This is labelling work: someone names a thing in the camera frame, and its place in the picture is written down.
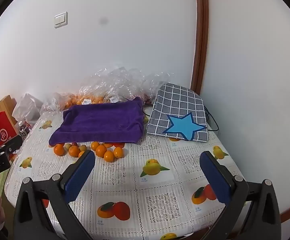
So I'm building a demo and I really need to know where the green cloth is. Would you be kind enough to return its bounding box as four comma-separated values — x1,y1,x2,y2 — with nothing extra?
0,171,10,193

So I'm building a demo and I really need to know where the clear plastic bag of oranges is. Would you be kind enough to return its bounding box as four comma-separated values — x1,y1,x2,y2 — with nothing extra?
60,67,125,110

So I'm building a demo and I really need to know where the tea bottle white cap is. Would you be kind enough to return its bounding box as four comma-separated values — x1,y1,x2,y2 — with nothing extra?
18,121,30,137

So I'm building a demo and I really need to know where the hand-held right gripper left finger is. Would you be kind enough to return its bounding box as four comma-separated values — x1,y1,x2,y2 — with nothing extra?
13,150,96,240

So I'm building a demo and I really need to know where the white light switch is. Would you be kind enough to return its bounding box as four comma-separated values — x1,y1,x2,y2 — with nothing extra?
54,11,68,29

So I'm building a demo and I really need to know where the large orange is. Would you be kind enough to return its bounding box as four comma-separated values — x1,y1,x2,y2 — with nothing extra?
68,145,81,158

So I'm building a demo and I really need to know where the clear bag of red fruits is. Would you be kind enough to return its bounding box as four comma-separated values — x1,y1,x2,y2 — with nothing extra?
125,71,176,105

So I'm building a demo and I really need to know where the purple towel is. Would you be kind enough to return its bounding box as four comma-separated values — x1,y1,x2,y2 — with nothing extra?
49,96,144,147

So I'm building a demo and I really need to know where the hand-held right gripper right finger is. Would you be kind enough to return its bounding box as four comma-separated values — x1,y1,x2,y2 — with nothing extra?
199,151,282,240

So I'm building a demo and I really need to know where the white plastic bag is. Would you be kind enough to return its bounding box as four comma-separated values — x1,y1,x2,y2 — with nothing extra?
12,93,44,127

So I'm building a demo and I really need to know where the crumpled clear plastic bag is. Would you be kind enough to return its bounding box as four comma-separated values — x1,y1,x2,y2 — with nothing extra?
40,92,70,122

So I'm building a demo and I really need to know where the brown wooden door frame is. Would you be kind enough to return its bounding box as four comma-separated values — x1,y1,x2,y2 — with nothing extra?
190,0,209,97

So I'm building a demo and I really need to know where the red box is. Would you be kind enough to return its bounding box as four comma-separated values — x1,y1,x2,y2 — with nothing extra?
0,106,19,148

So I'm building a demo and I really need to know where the black cable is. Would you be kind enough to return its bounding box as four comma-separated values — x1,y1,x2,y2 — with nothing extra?
204,105,219,132

